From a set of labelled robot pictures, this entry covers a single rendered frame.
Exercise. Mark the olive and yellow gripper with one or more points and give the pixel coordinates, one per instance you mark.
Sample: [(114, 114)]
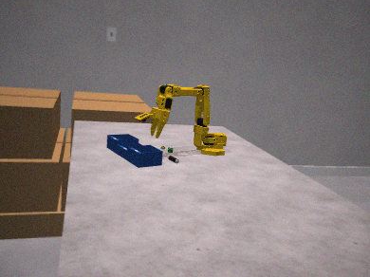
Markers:
[(159, 119)]

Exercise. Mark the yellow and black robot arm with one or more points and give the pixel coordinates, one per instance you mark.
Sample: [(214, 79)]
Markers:
[(213, 142)]

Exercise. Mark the black aa battery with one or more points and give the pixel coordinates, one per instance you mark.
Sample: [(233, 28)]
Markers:
[(175, 160)]

